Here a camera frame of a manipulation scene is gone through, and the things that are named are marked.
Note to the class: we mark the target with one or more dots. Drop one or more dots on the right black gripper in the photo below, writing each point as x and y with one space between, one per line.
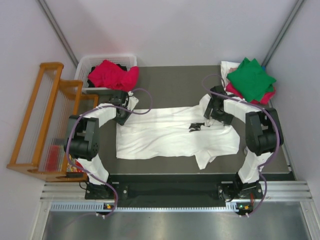
226 119

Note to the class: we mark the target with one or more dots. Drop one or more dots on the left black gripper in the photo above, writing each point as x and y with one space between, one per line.
121 117

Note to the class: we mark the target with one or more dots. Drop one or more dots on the white t-shirt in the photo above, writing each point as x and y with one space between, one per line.
225 67
164 132

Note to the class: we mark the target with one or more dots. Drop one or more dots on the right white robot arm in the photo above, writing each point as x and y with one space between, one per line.
263 138

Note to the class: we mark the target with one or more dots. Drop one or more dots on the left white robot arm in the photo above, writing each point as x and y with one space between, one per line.
82 139

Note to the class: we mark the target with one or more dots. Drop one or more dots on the pink t-shirt in basket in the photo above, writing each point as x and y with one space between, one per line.
132 76

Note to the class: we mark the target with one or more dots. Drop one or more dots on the white plastic laundry basket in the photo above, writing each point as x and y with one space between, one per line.
89 61

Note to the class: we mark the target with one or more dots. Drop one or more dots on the clear plastic cup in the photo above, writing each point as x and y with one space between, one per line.
245 150

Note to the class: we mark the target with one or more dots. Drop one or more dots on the folded white t-shirt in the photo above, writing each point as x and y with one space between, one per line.
225 67

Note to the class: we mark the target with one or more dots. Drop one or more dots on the folded green t-shirt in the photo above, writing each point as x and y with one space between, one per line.
250 79

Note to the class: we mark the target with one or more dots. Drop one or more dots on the folded pink t-shirt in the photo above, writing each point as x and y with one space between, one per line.
260 100

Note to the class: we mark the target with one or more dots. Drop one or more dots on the colourful book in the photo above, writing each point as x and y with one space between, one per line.
74 167

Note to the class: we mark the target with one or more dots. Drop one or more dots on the wooden rack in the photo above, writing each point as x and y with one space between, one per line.
39 148

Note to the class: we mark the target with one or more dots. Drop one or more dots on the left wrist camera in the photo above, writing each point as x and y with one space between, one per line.
132 101

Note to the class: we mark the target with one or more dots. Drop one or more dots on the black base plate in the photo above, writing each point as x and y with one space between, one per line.
194 190

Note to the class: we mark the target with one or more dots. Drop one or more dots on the white slotted cable duct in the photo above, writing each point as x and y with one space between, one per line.
102 207

